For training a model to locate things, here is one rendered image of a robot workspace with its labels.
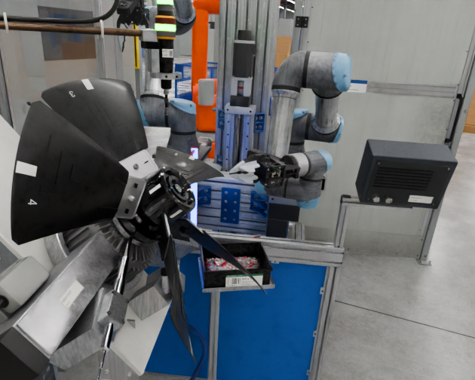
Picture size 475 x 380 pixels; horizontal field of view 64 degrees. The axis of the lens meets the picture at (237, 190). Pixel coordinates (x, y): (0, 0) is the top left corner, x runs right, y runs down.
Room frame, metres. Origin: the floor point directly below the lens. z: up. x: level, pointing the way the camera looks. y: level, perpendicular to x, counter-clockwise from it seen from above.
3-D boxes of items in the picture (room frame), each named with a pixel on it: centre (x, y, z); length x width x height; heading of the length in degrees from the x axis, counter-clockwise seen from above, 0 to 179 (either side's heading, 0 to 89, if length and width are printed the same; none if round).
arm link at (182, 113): (1.71, 0.27, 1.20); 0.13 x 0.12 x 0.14; 92
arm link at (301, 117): (1.65, -0.23, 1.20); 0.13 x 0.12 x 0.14; 75
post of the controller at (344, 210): (1.21, -0.38, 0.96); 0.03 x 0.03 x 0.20; 86
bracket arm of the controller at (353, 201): (1.21, -0.48, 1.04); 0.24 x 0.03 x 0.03; 86
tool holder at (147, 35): (0.89, 0.19, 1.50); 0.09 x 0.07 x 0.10; 121
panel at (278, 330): (1.24, 0.05, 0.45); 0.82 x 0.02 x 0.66; 86
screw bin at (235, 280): (1.07, 0.00, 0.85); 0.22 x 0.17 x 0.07; 101
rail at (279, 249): (1.24, 0.05, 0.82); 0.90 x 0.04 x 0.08; 86
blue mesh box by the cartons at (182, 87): (8.30, 0.79, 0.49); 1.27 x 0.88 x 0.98; 161
